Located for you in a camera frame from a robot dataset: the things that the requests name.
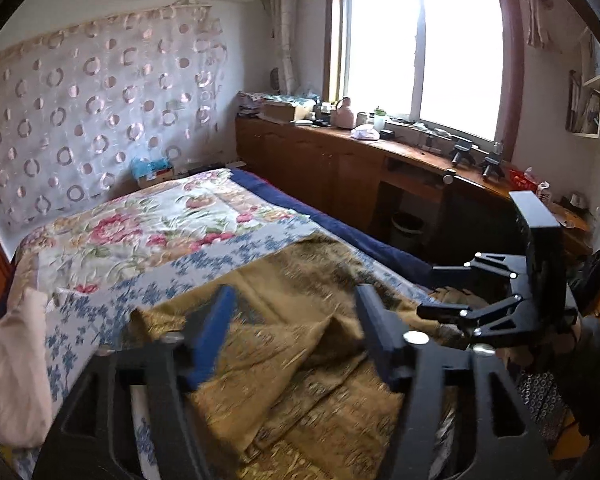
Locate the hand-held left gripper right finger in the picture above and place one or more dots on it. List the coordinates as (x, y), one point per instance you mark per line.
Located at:
(380, 332)

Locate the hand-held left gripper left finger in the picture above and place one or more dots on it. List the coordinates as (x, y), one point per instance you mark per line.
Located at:
(212, 335)

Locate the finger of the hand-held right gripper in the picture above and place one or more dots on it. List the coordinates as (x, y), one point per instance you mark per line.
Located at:
(480, 272)
(485, 317)

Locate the golden paisley patterned garment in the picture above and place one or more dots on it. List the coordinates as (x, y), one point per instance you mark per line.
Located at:
(290, 375)

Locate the person's right forearm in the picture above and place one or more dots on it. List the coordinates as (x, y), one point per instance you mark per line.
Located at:
(597, 360)

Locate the black bag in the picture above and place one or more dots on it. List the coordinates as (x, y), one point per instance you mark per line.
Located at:
(592, 277)

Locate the white carton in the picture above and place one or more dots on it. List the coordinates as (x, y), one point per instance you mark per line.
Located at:
(544, 194)

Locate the black waste bin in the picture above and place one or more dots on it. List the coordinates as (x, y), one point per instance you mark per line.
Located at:
(407, 227)

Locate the red box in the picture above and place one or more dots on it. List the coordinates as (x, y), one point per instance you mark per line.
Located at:
(522, 180)

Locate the person's patterned clothing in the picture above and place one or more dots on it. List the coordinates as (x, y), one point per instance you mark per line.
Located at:
(547, 400)

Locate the small black tripod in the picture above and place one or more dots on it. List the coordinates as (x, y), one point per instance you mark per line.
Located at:
(462, 149)
(492, 162)

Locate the navy blue blanket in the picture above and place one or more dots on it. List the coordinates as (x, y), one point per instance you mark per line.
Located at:
(330, 220)

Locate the floral quilt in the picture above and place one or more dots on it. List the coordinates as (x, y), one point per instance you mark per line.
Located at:
(130, 230)

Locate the blue tissue box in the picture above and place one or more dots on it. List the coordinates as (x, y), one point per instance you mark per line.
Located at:
(152, 172)

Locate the long wooden cabinet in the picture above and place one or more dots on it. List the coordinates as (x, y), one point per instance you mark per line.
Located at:
(320, 170)

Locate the white crumpled cloth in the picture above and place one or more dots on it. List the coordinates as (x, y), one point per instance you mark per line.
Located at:
(365, 133)

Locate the green lid bottle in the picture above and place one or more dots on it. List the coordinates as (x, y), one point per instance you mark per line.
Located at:
(379, 120)

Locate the pale pink cloth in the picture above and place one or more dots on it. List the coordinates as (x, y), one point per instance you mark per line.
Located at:
(17, 370)

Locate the window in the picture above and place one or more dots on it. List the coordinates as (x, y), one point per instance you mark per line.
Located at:
(420, 45)

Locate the cardboard box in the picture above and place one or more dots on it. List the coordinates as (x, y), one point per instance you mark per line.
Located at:
(282, 110)

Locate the circle patterned sheer curtain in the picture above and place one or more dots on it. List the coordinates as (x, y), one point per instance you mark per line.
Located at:
(80, 110)

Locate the lace window curtain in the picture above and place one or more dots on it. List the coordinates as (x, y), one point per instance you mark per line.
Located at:
(284, 25)

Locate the white wall shelf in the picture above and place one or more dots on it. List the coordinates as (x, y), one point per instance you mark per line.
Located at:
(590, 100)

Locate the hanging wall ornament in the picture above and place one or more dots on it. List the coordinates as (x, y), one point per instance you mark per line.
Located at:
(535, 10)

